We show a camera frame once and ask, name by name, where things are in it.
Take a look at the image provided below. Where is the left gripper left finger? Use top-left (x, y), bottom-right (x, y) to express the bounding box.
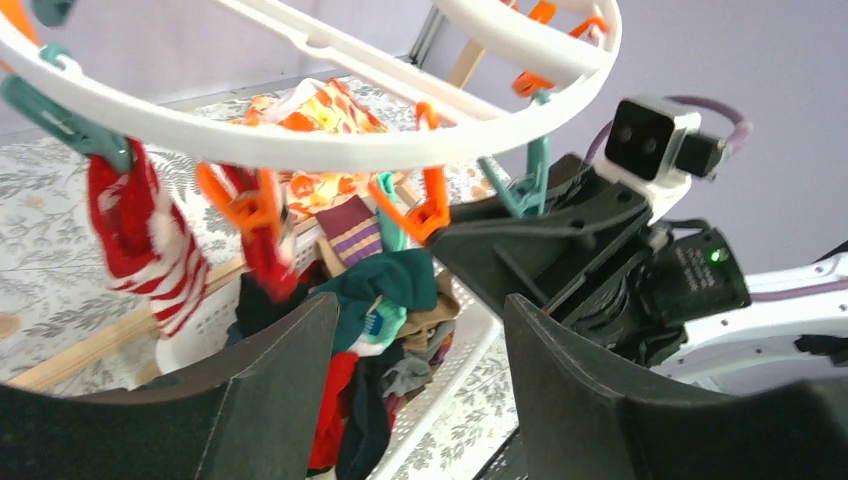
top-left (1, 294), bottom-right (338, 479)

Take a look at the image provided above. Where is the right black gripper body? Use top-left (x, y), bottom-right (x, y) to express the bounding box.
top-left (427, 155), bottom-right (652, 332)

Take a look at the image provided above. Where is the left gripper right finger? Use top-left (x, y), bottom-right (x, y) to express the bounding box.
top-left (503, 294), bottom-right (847, 479)

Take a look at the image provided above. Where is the red white striped sock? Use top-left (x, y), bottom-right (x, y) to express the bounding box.
top-left (87, 140), bottom-right (210, 339)

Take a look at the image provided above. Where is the white round clip hanger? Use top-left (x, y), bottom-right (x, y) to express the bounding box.
top-left (1, 1), bottom-right (622, 172)

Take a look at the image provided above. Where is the plain red santa sock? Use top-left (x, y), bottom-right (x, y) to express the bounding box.
top-left (308, 352), bottom-right (359, 472)

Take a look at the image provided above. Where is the red bear christmas sock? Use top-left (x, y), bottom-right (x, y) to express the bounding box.
top-left (222, 165), bottom-right (299, 302)

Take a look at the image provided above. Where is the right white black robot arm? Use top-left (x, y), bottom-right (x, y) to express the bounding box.
top-left (427, 154), bottom-right (847, 390)

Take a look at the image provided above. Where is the black sock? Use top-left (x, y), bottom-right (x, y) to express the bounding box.
top-left (225, 273), bottom-right (310, 347)

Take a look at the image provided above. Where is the white laundry basket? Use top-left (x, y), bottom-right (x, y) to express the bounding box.
top-left (155, 231), bottom-right (517, 480)

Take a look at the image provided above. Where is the dark green sock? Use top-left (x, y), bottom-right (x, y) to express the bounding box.
top-left (311, 248), bottom-right (437, 354)

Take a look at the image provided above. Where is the grey sock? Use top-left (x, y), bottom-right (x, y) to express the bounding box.
top-left (382, 355), bottom-right (433, 398)

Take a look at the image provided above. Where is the tan brown sock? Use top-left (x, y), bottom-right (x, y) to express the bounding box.
top-left (397, 270), bottom-right (461, 352)

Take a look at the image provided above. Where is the purple striped sock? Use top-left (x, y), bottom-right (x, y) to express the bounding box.
top-left (316, 195), bottom-right (383, 267)

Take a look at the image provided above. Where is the orange floral cloth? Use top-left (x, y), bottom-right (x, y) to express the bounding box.
top-left (231, 78), bottom-right (389, 222)

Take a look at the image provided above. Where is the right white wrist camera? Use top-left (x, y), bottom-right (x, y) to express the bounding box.
top-left (585, 95), bottom-right (753, 223)

